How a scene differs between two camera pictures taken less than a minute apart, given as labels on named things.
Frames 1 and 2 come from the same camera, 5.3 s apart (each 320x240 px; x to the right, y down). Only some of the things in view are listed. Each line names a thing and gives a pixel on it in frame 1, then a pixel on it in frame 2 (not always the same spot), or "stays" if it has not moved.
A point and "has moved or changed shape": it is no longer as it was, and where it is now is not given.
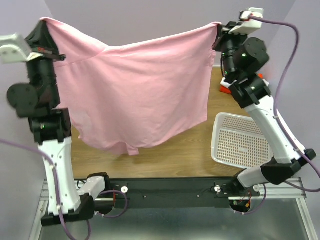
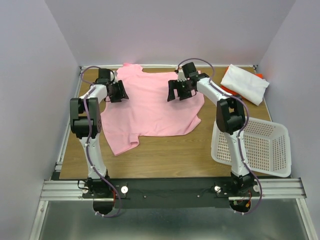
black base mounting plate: x=176 y=193 stays
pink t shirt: x=124 y=94 has moved or changed shape
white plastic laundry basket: x=237 y=140 stays
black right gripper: x=223 y=34 to x=173 y=85
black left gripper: x=40 y=40 to x=121 y=94
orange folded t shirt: x=228 y=90 stays
